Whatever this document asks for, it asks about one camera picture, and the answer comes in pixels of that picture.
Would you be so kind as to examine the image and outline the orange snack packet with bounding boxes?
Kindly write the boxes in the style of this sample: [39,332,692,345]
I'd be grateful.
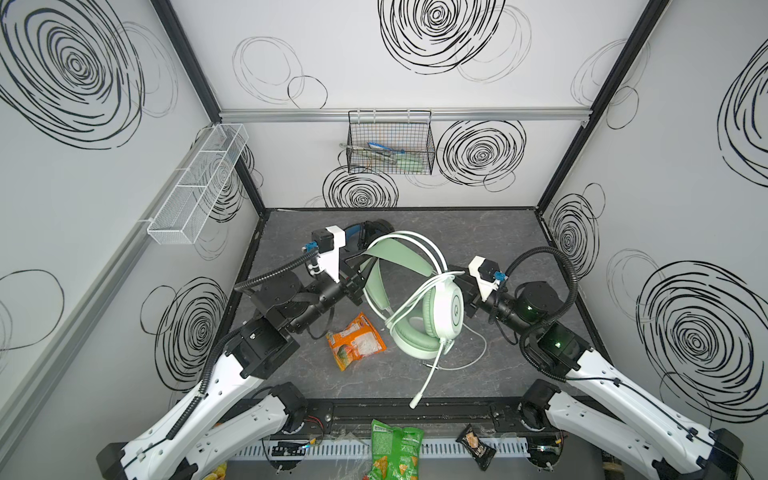
[326,313,387,371]

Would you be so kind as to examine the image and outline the blue item in basket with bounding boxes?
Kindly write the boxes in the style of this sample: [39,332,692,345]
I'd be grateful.
[368,142,400,155]

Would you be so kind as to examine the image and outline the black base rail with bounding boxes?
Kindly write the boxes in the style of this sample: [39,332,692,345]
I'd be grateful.
[276,397,560,439]

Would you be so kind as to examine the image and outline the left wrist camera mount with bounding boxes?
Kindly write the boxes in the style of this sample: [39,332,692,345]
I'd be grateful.
[306,226,346,282]

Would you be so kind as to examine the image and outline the green chips bag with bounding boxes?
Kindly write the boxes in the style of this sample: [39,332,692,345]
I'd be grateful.
[363,420,424,480]

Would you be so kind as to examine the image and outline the mint green headphones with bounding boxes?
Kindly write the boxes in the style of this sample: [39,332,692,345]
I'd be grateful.
[363,230,466,409]

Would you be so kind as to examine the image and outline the small dark snack packet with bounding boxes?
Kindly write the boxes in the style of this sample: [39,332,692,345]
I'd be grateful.
[456,424,497,471]

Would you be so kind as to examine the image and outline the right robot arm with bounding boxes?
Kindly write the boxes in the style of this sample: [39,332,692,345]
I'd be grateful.
[461,247,747,479]

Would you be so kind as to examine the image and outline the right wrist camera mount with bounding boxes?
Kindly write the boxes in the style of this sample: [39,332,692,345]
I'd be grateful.
[468,256,508,301]

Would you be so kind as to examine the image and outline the black wire basket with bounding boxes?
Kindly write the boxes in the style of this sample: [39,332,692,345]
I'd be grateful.
[343,109,436,175]

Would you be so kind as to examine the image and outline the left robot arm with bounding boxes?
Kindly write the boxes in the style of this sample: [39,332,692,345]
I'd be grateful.
[96,248,377,479]

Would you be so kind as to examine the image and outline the black gaming headphones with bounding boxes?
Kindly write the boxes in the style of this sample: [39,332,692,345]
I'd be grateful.
[344,219,394,252]

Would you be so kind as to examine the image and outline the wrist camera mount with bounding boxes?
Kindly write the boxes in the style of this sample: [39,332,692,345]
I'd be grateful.
[306,226,346,282]
[468,256,508,301]

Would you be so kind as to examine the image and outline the Fox's fruits candy bag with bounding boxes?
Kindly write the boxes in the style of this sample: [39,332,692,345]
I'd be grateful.
[202,462,228,480]

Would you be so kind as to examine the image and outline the white slotted cable duct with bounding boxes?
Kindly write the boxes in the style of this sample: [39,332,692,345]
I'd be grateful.
[231,437,531,461]

